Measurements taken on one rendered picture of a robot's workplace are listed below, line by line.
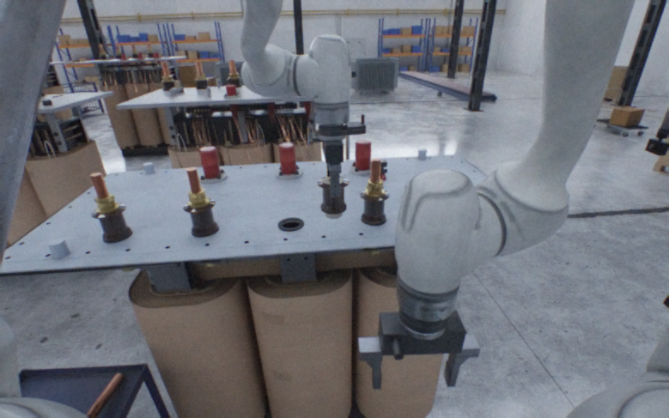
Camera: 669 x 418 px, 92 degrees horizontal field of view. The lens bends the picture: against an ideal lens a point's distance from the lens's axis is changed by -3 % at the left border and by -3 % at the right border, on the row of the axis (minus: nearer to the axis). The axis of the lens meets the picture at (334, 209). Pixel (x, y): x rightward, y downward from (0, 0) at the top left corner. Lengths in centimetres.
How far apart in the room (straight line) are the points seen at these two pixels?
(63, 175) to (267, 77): 264
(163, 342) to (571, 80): 140
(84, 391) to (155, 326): 28
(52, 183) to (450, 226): 318
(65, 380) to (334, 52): 138
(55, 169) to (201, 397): 224
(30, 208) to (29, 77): 322
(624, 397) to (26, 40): 61
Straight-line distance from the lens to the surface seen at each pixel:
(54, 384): 158
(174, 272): 127
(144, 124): 703
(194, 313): 133
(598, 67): 38
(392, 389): 171
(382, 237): 100
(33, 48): 48
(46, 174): 335
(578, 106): 41
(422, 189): 42
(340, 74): 85
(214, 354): 147
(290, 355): 145
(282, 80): 88
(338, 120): 87
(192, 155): 280
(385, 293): 129
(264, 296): 126
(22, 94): 47
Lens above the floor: 189
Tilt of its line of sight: 27 degrees down
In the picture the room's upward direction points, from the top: 1 degrees counter-clockwise
